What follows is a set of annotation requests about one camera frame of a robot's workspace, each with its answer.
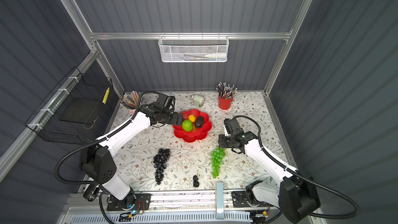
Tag pens bundle in red cup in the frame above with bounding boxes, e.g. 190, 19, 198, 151
216, 82, 237, 100

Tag green fake custard apple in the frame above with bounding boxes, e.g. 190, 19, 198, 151
181, 119, 194, 132

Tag yellow fake pear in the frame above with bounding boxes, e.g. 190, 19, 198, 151
188, 115, 197, 123

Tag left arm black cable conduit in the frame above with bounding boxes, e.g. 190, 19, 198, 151
54, 91, 161, 186

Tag dark fake avocado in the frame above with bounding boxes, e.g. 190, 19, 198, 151
194, 116, 204, 129

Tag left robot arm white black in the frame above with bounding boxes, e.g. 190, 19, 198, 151
79, 92, 183, 210

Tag white wire mesh basket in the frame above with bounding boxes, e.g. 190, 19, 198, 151
158, 36, 230, 63

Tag coloured pencils bundle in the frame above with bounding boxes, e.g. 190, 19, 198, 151
120, 91, 140, 110

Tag small dark grape cluster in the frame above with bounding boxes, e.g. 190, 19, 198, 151
193, 175, 200, 188

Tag dark purple fake grape bunch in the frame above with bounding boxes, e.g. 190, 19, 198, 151
153, 148, 171, 185

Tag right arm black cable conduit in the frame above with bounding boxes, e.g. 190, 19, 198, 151
231, 114, 360, 220

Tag red pen cup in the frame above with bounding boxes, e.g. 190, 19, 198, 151
218, 96, 233, 111

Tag green fake grape bunch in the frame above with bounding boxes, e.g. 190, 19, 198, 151
210, 147, 226, 178

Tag yellow tag on basket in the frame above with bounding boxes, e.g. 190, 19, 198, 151
102, 87, 110, 104

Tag light blue rail bracket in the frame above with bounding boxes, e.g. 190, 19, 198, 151
215, 182, 224, 220

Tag black wire wall basket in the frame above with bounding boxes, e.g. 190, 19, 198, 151
25, 69, 119, 145

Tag red flower-shaped fruit bowl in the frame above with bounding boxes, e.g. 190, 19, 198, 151
173, 109, 212, 143

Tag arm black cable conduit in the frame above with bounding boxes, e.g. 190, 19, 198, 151
54, 91, 161, 186
231, 114, 360, 220

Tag white pencil sharpener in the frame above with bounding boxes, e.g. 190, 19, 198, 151
191, 94, 205, 107

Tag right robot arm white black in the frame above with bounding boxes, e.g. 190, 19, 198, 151
218, 117, 321, 224

